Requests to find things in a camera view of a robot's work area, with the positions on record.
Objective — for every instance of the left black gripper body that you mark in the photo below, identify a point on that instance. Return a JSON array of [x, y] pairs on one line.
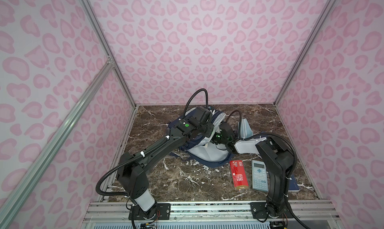
[[206, 130]]

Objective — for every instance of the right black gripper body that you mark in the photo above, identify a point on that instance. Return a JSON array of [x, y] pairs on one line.
[[217, 137]]

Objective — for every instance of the navy blue student backpack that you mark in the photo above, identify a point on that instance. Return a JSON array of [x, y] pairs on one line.
[[203, 150]]

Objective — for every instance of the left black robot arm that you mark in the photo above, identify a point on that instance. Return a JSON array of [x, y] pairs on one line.
[[132, 170]]

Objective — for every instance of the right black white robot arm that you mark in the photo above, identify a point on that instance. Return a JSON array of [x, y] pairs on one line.
[[275, 151]]

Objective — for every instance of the light blue pencil case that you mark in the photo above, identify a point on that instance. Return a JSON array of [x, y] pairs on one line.
[[244, 129]]

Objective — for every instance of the red rectangular box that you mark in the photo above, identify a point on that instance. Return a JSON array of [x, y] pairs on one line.
[[239, 175]]

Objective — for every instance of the teal calculator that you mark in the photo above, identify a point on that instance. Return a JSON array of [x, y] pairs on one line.
[[259, 176]]

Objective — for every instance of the blue book right front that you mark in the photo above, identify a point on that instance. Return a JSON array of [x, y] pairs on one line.
[[293, 185]]

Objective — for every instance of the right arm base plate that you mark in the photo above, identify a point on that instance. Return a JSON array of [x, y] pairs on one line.
[[262, 211]]

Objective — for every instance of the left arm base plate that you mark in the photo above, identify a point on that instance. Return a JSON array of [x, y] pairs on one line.
[[159, 211]]

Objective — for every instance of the aluminium front rail frame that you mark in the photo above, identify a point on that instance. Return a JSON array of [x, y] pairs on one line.
[[188, 215]]

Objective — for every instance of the aluminium diagonal frame bar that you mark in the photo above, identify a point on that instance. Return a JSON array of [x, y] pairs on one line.
[[20, 194]]

